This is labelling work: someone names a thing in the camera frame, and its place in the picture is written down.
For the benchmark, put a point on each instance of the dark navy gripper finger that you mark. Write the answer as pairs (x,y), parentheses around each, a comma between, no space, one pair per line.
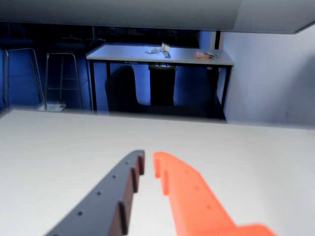
(103,204)

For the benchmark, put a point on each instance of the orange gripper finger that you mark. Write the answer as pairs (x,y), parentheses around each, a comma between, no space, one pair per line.
(194,206)

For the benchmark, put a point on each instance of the black hanging waste bag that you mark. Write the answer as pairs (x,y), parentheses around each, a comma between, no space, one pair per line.
(162,86)

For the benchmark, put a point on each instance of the black office chair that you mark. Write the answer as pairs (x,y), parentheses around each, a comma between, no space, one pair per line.
(123,91)

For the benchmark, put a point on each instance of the metal bar stool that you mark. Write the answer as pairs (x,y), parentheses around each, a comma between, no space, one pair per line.
(34,64)
(73,64)

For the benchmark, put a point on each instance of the colourful highlighter pens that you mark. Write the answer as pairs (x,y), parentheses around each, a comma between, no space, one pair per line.
(203,55)

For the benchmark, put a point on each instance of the grey table with black legs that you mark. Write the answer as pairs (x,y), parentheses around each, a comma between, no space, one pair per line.
(128,54)

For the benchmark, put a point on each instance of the white papers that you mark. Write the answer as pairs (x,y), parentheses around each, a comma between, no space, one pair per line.
(152,51)

